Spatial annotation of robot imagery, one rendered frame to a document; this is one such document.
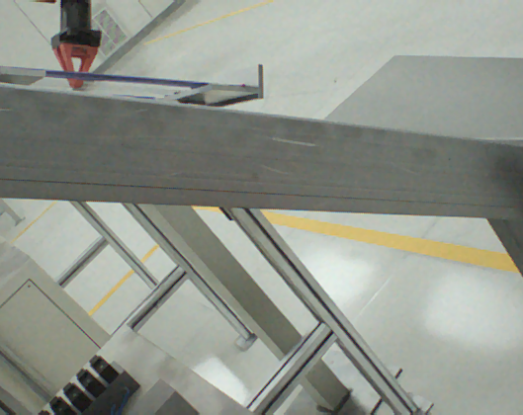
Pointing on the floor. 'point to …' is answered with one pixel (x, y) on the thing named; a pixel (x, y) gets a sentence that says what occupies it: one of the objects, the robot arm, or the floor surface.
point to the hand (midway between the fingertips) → (75, 83)
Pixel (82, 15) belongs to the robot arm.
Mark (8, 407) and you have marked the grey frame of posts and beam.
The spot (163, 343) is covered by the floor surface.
